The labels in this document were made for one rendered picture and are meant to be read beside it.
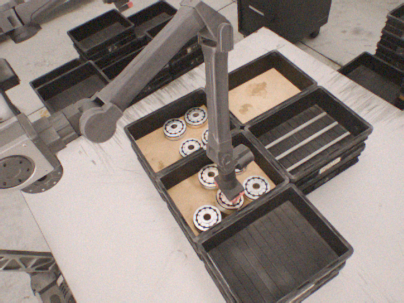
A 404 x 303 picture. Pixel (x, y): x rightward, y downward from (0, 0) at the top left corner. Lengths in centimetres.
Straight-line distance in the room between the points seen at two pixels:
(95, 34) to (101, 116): 208
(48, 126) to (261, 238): 81
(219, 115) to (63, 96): 160
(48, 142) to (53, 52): 297
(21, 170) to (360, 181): 126
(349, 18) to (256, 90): 206
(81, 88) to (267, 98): 129
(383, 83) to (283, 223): 157
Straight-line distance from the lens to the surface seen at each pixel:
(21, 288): 247
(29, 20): 124
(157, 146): 155
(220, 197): 131
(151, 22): 304
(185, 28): 89
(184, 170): 138
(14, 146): 81
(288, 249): 130
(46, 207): 173
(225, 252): 129
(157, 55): 87
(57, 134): 83
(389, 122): 185
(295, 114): 161
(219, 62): 97
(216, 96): 99
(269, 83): 174
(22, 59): 386
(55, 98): 249
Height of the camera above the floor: 204
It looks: 54 degrees down
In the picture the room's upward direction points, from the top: 11 degrees counter-clockwise
